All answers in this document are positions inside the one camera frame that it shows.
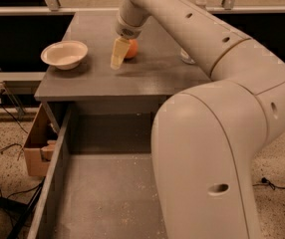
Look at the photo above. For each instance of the cardboard box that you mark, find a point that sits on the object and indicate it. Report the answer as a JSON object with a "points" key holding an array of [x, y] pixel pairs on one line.
{"points": [[40, 144]]}

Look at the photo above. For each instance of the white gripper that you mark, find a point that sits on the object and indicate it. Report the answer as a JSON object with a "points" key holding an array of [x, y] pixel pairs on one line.
{"points": [[128, 29]]}

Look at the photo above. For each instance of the clear plastic water bottle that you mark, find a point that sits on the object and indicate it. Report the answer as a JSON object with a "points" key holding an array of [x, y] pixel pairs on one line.
{"points": [[184, 56]]}

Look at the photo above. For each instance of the white paper bowl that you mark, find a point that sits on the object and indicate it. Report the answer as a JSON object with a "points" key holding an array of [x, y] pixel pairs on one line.
{"points": [[64, 55]]}

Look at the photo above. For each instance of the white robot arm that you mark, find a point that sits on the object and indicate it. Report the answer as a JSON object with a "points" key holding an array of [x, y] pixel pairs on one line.
{"points": [[204, 138]]}

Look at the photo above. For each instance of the orange fruit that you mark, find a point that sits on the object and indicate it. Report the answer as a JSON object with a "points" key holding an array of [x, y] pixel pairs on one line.
{"points": [[133, 50]]}

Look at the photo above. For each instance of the metal railing frame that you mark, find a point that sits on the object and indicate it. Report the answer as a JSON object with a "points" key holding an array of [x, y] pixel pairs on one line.
{"points": [[49, 4]]}

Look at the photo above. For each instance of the open grey top drawer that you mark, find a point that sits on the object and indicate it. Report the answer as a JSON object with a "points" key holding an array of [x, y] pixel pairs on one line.
{"points": [[100, 182]]}

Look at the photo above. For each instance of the grey cabinet counter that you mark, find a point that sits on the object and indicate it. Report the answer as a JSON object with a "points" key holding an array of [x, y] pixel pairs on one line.
{"points": [[139, 86]]}

